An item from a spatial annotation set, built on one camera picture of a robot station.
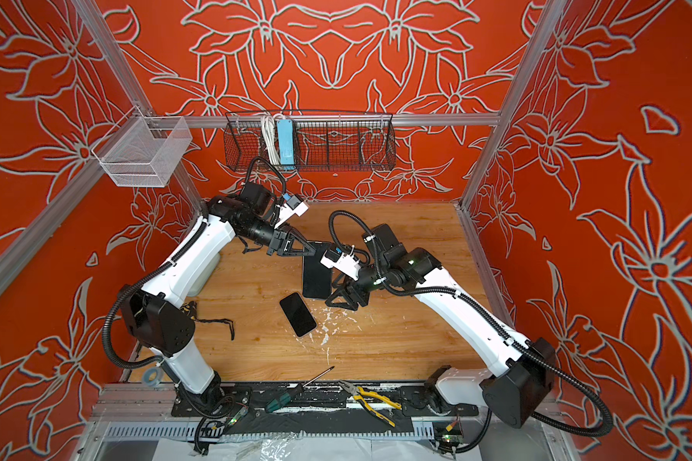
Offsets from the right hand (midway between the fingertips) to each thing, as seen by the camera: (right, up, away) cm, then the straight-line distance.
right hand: (331, 288), depth 68 cm
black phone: (-3, +3, -1) cm, 5 cm away
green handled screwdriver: (-12, -30, +5) cm, 33 cm away
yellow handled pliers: (+7, -29, +6) cm, 31 cm away
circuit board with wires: (+29, -36, +1) cm, 46 cm away
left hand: (-5, +9, 0) cm, 10 cm away
